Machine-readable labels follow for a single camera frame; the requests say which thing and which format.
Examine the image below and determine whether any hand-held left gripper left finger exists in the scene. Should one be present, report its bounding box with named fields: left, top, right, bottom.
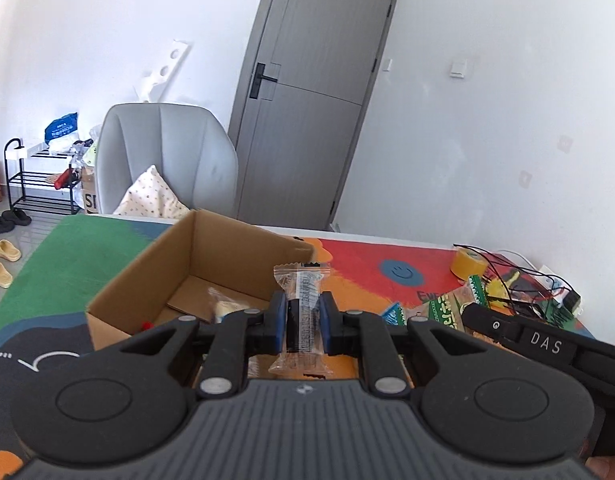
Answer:
left=118, top=290, right=289, bottom=401

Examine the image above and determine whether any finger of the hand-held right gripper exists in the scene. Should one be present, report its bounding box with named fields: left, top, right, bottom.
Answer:
left=460, top=302, right=521, bottom=345

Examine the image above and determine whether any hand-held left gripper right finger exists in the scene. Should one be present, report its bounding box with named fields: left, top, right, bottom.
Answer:
left=319, top=290, right=481, bottom=401

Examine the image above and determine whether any clear snack bar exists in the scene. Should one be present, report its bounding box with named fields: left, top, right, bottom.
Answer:
left=268, top=262, right=334, bottom=380

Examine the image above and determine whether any brown cardboard box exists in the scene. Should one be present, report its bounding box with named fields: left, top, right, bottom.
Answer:
left=85, top=209, right=315, bottom=393

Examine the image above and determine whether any green label bread packet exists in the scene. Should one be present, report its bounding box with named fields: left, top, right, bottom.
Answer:
left=421, top=294, right=469, bottom=332

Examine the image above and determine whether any white wafer packet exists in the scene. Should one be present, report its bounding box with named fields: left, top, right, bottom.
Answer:
left=208, top=287, right=256, bottom=325

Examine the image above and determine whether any yellow tape roll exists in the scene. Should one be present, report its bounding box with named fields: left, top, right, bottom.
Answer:
left=451, top=247, right=488, bottom=279

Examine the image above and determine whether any blue green snack packet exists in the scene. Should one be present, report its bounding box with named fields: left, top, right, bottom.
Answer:
left=381, top=302, right=409, bottom=327

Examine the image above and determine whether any white power strip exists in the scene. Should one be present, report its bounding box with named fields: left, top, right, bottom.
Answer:
left=531, top=264, right=569, bottom=287

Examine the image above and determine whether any white patterned pillow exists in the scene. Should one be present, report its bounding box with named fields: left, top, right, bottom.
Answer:
left=112, top=165, right=191, bottom=221

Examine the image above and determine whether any grey chair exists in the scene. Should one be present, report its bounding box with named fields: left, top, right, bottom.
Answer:
left=95, top=102, right=240, bottom=221

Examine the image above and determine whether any colourful cartoon cat mat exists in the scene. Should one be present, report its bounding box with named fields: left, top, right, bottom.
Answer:
left=0, top=215, right=601, bottom=480

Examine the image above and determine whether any cardboard box with black print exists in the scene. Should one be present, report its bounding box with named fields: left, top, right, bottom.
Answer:
left=80, top=165, right=101, bottom=216

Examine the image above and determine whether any grey door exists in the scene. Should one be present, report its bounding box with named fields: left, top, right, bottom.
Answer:
left=228, top=0, right=402, bottom=233

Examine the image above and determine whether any white foam board with holes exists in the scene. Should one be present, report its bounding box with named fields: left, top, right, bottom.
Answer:
left=135, top=39, right=192, bottom=106

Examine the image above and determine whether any black shoe rack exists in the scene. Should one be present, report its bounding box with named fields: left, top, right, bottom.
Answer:
left=4, top=138, right=83, bottom=216

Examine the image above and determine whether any black slipper pair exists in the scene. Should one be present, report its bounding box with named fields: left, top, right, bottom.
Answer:
left=0, top=208, right=32, bottom=237

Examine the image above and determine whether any blue plastic bag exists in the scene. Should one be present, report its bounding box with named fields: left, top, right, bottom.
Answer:
left=44, top=112, right=79, bottom=143

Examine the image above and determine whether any black door handle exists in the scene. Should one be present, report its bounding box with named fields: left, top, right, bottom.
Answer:
left=250, top=62, right=281, bottom=100

